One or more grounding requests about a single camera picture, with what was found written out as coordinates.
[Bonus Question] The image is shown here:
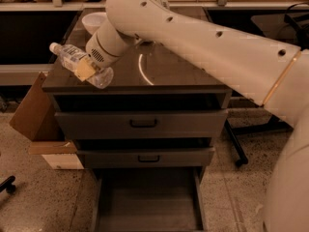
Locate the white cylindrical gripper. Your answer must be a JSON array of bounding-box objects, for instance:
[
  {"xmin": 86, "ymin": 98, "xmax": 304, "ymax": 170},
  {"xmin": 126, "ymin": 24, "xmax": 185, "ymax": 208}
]
[{"xmin": 74, "ymin": 18, "xmax": 135, "ymax": 81}]

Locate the white ceramic bowl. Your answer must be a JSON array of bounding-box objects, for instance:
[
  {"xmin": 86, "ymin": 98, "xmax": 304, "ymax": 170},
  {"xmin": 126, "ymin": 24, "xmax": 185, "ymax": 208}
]
[{"xmin": 82, "ymin": 12, "xmax": 106, "ymax": 35}]

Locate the top grey drawer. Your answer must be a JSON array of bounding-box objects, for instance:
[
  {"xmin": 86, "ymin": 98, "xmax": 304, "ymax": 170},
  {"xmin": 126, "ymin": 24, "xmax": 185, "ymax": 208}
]
[{"xmin": 56, "ymin": 94, "xmax": 227, "ymax": 139}]

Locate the brown cardboard box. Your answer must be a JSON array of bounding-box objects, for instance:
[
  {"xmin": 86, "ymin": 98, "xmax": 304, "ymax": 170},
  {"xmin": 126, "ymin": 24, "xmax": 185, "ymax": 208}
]
[{"xmin": 10, "ymin": 72, "xmax": 83, "ymax": 170}]

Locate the black office chair caster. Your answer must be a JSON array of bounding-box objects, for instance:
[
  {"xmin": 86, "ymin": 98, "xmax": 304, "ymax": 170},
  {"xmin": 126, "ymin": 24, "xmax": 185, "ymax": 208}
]
[{"xmin": 0, "ymin": 176, "xmax": 15, "ymax": 194}]

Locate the grey drawer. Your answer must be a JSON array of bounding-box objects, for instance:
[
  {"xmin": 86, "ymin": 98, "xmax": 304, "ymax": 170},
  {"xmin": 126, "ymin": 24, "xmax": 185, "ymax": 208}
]
[
  {"xmin": 56, "ymin": 94, "xmax": 227, "ymax": 139},
  {"xmin": 74, "ymin": 138, "xmax": 214, "ymax": 168}
]

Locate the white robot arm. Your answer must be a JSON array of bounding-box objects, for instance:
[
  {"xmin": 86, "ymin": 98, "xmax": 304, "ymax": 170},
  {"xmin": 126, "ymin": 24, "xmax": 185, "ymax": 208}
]
[{"xmin": 86, "ymin": 0, "xmax": 309, "ymax": 232}]

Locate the clear plastic water bottle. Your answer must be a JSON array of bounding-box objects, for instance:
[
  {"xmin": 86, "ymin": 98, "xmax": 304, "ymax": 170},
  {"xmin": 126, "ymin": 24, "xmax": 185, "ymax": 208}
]
[{"xmin": 49, "ymin": 43, "xmax": 114, "ymax": 89}]

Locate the black chair with wheeled base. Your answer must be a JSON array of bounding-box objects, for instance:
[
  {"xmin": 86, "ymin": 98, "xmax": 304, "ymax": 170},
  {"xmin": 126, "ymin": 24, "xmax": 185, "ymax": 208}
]
[{"xmin": 224, "ymin": 2, "xmax": 309, "ymax": 167}]

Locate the open bottom drawer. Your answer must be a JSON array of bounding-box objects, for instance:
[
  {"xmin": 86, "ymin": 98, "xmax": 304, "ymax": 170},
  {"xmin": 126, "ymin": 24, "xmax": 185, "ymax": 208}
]
[{"xmin": 91, "ymin": 167, "xmax": 207, "ymax": 232}]

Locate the middle grey drawer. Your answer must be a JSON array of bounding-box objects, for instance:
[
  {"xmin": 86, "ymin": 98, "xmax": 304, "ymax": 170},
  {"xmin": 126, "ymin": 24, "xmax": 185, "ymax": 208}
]
[{"xmin": 74, "ymin": 138, "xmax": 214, "ymax": 168}]

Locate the dark wooden drawer cabinet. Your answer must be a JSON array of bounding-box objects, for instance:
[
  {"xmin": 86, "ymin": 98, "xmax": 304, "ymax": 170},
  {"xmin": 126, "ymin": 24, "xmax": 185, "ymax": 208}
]
[{"xmin": 42, "ymin": 6, "xmax": 240, "ymax": 232}]

